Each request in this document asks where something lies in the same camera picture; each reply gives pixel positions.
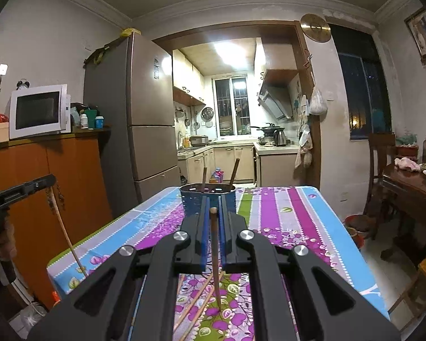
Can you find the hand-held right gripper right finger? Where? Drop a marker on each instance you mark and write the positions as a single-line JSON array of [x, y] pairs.
[[223, 255]]

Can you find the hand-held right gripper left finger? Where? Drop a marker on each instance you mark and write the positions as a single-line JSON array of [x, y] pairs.
[[205, 238]]

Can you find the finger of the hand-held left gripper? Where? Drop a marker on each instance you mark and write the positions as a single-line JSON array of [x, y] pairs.
[[21, 189]]

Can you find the wooden chopstick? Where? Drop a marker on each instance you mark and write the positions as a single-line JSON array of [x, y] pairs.
[[180, 284], [198, 314], [195, 300], [216, 241], [234, 170], [204, 177]]

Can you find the blue perforated utensil holder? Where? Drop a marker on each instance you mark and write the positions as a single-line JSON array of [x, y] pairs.
[[191, 202]]

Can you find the person's left hand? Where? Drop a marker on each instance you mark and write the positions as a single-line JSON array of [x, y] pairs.
[[3, 243]]

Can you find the orange wooden cabinet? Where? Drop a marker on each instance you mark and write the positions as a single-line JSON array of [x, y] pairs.
[[74, 170]]

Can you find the thin bamboo stick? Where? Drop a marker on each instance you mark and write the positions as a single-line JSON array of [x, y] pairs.
[[65, 234]]

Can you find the floral striped tablecloth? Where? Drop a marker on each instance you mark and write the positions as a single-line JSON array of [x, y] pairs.
[[287, 220]]

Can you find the white microwave oven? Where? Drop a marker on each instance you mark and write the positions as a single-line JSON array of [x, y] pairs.
[[39, 110]]

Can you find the lower kitchen cabinets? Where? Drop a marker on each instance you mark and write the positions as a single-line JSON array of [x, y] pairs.
[[227, 163]]

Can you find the kitchen cabinets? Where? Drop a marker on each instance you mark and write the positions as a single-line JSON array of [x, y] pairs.
[[186, 78], [227, 163]]

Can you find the white bottle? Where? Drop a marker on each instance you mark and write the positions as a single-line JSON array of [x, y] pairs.
[[84, 120]]

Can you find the metal cooking pot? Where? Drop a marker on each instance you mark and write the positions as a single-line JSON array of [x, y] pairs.
[[198, 140]]

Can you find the green container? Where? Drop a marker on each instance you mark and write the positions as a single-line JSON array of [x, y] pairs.
[[91, 115]]

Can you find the blue lidded jar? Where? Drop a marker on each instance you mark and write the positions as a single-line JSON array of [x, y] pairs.
[[99, 122]]

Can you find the hanging metal strainer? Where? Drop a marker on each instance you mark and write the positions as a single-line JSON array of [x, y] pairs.
[[207, 113]]

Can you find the black wok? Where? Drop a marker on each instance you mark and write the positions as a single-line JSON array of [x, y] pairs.
[[264, 128]]

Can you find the metal kettle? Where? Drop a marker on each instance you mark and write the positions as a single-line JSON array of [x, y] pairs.
[[280, 137]]

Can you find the bundle of hanging bags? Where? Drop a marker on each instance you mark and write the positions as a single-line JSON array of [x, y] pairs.
[[303, 149]]

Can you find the kitchen window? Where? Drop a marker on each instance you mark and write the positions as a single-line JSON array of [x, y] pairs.
[[231, 106]]

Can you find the red bucket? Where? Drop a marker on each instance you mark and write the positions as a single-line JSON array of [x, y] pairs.
[[356, 227]]

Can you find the grey refrigerator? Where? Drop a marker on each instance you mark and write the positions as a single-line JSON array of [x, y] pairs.
[[149, 96]]

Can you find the metal range hood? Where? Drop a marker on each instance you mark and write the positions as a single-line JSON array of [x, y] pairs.
[[275, 101]]

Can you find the upper kitchen cabinets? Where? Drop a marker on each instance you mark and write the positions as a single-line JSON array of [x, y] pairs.
[[186, 78]]

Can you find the white hanging plastic bag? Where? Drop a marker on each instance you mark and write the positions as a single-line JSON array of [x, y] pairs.
[[318, 103]]

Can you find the wooden chair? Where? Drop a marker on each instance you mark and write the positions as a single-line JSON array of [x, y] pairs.
[[380, 149]]

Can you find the dark wooden table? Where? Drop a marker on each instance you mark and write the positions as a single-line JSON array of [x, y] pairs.
[[411, 191]]

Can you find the pink cloth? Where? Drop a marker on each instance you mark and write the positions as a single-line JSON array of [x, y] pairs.
[[406, 163]]

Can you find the dark barred window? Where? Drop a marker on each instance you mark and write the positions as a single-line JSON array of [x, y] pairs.
[[362, 85]]

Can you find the gold wall clock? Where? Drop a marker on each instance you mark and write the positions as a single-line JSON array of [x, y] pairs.
[[315, 27]]

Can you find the framed wall picture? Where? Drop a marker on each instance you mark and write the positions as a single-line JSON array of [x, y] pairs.
[[424, 35]]

